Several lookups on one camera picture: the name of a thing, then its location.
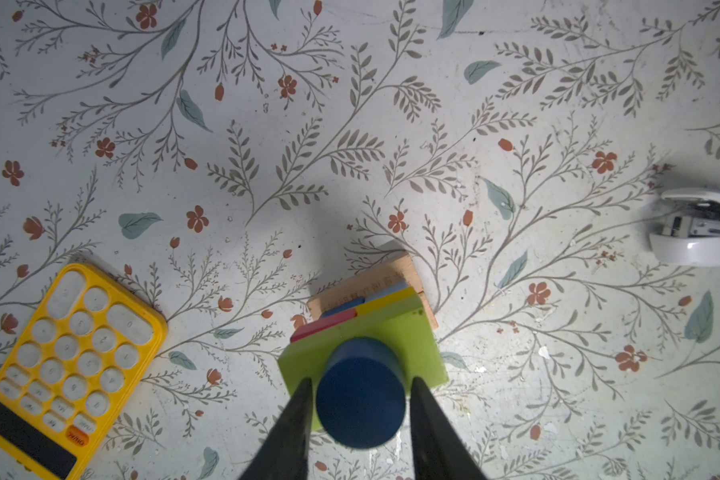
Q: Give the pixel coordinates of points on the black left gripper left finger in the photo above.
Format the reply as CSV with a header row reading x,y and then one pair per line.
x,y
284,453

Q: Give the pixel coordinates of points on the wood block with holes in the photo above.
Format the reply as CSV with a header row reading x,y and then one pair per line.
x,y
373,281

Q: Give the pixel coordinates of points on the yellow calculator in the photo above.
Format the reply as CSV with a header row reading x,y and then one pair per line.
x,y
73,369

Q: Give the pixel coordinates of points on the small yellow cube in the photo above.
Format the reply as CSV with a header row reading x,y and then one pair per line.
x,y
385,301

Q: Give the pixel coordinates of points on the white staple remover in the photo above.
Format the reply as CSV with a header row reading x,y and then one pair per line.
x,y
691,237

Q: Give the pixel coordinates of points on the lime green block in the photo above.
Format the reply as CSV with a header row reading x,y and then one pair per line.
x,y
403,328

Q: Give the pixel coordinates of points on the magenta cube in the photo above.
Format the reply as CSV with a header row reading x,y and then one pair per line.
x,y
322,324

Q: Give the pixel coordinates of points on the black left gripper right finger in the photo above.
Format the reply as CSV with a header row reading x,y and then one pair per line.
x,y
438,452

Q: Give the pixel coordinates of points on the blue round cylinder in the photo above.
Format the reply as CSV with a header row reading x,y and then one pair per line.
x,y
361,399

